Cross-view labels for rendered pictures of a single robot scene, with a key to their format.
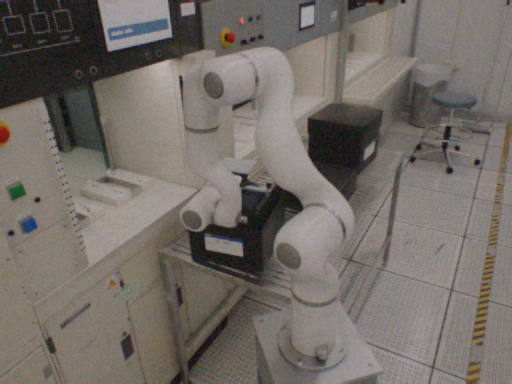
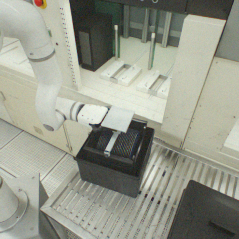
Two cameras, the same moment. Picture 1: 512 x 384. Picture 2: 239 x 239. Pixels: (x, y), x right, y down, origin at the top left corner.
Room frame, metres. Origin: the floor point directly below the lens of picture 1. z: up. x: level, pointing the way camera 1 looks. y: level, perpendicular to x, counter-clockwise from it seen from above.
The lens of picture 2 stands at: (1.30, -0.50, 1.64)
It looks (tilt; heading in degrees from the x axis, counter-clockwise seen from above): 44 degrees down; 89
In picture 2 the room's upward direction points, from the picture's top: straight up
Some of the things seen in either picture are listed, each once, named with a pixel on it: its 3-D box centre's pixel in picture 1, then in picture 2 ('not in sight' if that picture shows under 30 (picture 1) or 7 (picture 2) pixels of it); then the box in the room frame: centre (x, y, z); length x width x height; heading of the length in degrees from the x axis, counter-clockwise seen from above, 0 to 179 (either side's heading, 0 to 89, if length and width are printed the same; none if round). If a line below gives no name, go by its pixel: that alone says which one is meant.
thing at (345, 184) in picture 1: (315, 182); (217, 232); (1.65, -0.25, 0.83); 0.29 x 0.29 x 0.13; 60
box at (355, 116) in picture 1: (344, 137); not in sight; (2.02, -0.45, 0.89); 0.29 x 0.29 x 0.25; 56
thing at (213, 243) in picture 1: (239, 224); (117, 153); (1.30, 0.07, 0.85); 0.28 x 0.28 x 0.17; 69
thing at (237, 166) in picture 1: (237, 205); (117, 143); (1.30, 0.07, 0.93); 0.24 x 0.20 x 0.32; 69
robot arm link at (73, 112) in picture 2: not in sight; (78, 111); (1.14, 0.14, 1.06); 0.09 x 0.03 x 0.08; 69
